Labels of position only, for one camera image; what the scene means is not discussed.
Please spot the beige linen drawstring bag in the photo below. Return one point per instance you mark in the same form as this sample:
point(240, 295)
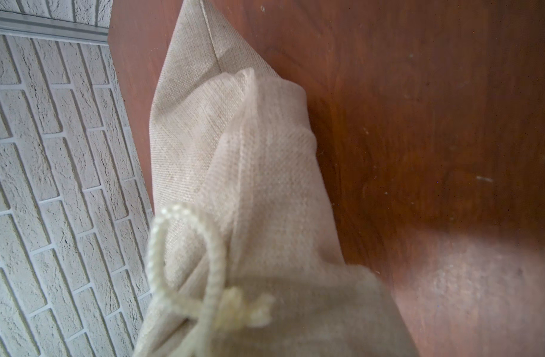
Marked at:
point(243, 257)

